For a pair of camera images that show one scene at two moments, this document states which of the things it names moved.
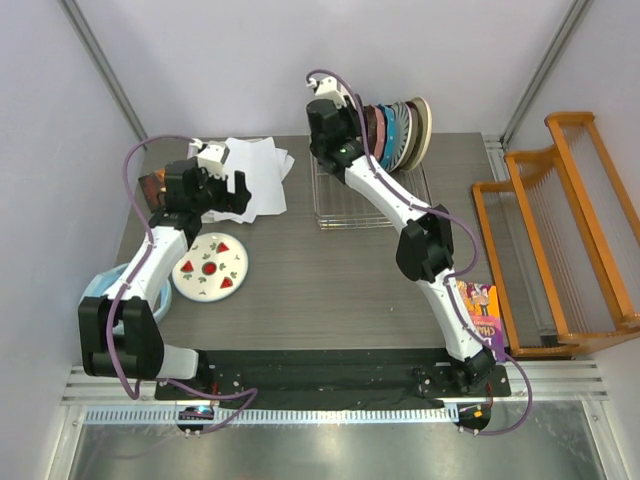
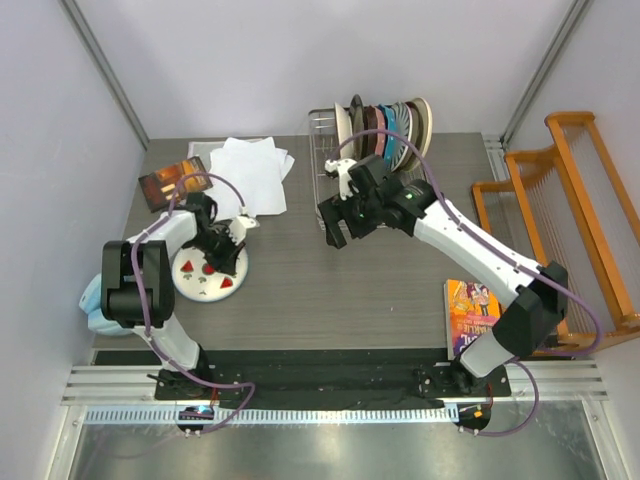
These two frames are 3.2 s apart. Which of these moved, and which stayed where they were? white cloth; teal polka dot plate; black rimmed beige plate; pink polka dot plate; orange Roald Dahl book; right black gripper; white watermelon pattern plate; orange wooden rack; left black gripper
Moved: right black gripper; left black gripper; black rimmed beige plate
Stayed: teal polka dot plate; orange wooden rack; pink polka dot plate; white watermelon pattern plate; white cloth; orange Roald Dahl book
